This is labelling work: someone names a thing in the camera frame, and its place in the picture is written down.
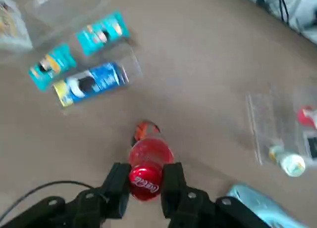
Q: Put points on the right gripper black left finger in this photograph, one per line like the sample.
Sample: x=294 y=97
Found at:
x=99 y=203

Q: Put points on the red Coca-Cola bottle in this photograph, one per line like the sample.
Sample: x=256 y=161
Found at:
x=148 y=153

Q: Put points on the clear acrylic stepped shelf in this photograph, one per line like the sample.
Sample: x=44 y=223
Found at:
x=133 y=64
x=272 y=119

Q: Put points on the teal cartoon snack packet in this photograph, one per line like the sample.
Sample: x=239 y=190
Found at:
x=101 y=33
x=52 y=67

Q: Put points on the blue Oreo cookie box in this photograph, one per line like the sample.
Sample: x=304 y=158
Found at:
x=91 y=84

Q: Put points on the light blue shopping basket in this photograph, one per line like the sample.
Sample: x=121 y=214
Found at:
x=260 y=205

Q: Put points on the white wafer cookie box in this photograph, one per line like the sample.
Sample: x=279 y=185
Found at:
x=10 y=22

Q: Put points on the orange black barcode scanner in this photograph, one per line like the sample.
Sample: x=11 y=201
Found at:
x=144 y=129

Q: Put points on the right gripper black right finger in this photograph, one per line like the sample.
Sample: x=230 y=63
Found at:
x=188 y=208

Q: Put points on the small black box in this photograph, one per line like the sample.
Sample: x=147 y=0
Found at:
x=312 y=146

